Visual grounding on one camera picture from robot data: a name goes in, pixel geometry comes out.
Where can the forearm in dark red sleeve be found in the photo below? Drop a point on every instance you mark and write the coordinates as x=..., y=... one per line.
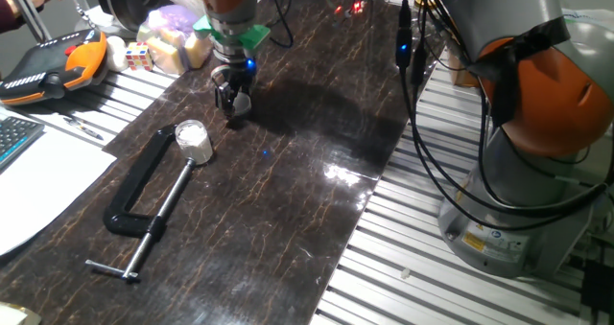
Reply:
x=9, y=16

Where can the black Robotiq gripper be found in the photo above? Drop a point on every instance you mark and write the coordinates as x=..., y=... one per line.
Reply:
x=235, y=73

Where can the green wrist mount plate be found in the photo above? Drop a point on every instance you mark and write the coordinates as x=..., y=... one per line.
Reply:
x=254, y=35

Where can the translucent white plastic lid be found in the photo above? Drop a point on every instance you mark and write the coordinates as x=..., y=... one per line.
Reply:
x=243, y=105

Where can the white egg shaped object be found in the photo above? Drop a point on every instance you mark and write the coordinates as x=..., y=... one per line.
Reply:
x=116, y=54

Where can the black round device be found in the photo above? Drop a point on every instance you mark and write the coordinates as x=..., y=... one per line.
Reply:
x=125, y=4

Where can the black metal C-clamp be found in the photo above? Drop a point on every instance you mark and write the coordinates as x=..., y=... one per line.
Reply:
x=129, y=191

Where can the dark marble pattern mat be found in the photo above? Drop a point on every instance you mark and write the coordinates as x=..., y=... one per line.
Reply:
x=240, y=219

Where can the small white plastic scrap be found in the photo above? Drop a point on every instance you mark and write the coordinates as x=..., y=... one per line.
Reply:
x=406, y=273

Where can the black box device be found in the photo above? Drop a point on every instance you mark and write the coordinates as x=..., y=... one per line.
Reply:
x=597, y=286

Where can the bag of yellow sponges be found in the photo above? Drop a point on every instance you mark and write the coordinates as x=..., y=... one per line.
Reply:
x=172, y=37

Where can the black computer keyboard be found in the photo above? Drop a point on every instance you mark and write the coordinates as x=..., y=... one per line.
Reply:
x=16, y=138

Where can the orange black teach pendant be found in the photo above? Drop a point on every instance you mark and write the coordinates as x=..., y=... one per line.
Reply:
x=48, y=71

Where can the large white paper sheet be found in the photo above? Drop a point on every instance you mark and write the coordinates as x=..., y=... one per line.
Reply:
x=43, y=186

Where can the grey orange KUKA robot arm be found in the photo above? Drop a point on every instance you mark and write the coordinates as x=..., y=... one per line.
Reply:
x=503, y=13

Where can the clear jar with white powder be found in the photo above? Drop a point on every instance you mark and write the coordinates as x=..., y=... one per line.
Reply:
x=194, y=143

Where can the small circuit board red light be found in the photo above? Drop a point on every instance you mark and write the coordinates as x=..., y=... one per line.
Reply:
x=357, y=6

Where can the dark pen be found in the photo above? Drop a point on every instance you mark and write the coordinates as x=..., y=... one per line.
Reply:
x=82, y=128

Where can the open cardboard box wooden blocks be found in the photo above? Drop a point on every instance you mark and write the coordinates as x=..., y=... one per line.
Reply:
x=463, y=73

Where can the Rubik's cube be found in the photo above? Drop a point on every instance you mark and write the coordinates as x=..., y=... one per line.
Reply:
x=139, y=56

